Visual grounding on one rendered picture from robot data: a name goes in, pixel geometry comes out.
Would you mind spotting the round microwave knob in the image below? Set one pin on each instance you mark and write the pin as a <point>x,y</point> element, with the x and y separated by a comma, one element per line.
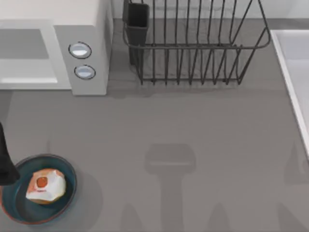
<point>80,50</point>
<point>84,72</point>

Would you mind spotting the black cutlery holder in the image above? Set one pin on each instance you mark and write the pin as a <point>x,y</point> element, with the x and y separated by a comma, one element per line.
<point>136,21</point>

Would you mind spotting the pale microwave oven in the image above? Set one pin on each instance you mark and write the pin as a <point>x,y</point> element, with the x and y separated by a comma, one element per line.
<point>79,14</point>

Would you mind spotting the white and orange snack bag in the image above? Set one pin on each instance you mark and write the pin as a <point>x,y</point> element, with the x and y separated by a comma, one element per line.
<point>46,185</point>

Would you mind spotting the white sink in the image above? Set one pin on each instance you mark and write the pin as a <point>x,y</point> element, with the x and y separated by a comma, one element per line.
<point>293,62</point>

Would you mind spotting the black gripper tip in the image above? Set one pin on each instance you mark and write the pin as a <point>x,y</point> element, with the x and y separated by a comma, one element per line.
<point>6,166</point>

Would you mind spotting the dark blue bowl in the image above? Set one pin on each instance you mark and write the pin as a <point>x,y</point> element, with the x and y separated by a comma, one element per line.
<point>21,200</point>

